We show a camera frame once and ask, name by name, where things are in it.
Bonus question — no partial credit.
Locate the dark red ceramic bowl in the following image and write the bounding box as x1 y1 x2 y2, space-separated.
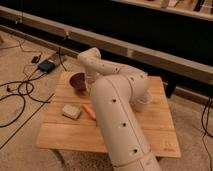
69 73 86 91

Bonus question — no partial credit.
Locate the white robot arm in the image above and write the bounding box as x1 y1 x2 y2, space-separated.
77 48 162 171

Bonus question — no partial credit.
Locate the orange carrot toy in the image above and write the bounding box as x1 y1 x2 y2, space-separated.
82 104 96 120

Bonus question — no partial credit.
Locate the white sponge block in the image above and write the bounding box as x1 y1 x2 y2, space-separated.
62 105 81 120

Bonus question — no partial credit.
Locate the dark blue power box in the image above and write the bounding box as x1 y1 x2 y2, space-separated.
38 60 55 73

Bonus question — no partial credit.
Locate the wooden table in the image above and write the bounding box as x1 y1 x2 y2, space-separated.
36 72 181 158

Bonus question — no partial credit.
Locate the small black adapter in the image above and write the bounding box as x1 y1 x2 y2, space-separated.
31 56 41 63

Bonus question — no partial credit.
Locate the metal table leg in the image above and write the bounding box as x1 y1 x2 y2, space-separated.
52 149 66 168

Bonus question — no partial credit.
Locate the long beige beam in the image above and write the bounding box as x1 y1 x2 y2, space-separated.
0 5 213 85

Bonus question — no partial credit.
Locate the black floor cable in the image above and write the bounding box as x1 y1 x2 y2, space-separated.
0 43 68 151

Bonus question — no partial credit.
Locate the black cable at right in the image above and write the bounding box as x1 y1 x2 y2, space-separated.
200 94 213 171

